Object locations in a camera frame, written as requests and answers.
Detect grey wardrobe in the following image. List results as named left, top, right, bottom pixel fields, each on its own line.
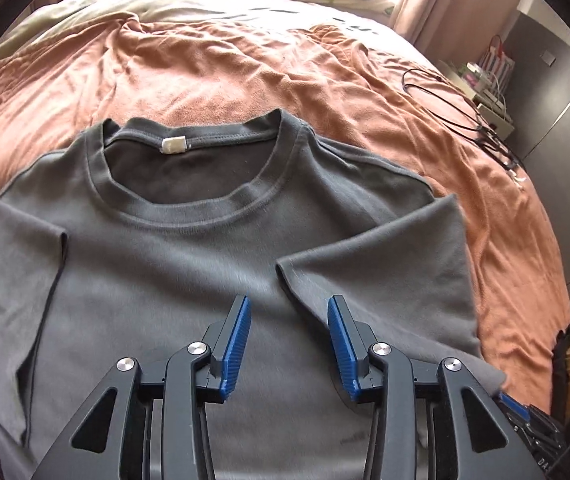
left=500, top=0, right=570, bottom=321

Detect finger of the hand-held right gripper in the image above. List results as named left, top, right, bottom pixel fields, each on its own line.
left=497, top=392, right=533, bottom=426

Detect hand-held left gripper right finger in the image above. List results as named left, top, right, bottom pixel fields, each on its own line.
left=327, top=295, right=540, bottom=480

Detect grey t-shirt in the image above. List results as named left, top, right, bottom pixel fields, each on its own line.
left=0, top=109, right=508, bottom=480

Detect striped gift bag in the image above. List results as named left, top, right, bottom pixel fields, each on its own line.
left=480, top=35, right=516, bottom=86

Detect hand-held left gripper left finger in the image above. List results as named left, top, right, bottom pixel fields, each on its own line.
left=32, top=295, right=253, bottom=480

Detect black cables with chargers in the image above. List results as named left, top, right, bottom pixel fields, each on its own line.
left=401, top=67, right=528, bottom=188

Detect orange-brown blanket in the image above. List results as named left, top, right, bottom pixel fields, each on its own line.
left=0, top=10, right=570, bottom=411

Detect white power strip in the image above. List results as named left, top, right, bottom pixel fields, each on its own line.
left=475, top=87, right=513, bottom=123

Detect cream nightstand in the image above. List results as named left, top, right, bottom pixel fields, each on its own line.
left=437, top=57, right=516, bottom=136

